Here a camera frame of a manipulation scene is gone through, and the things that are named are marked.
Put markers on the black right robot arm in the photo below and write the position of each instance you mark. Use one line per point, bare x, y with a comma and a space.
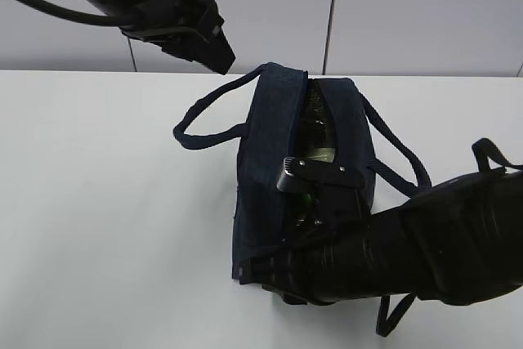
459, 242

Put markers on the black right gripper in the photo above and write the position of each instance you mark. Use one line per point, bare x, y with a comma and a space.
320, 263

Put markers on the green cucumber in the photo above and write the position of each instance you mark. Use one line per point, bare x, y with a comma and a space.
307, 202

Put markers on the dark blue insulated lunch bag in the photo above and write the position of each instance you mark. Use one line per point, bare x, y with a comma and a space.
293, 115

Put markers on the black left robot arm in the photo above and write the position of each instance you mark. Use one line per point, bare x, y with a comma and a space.
118, 8

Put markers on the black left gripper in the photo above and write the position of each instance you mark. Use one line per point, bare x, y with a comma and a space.
188, 29

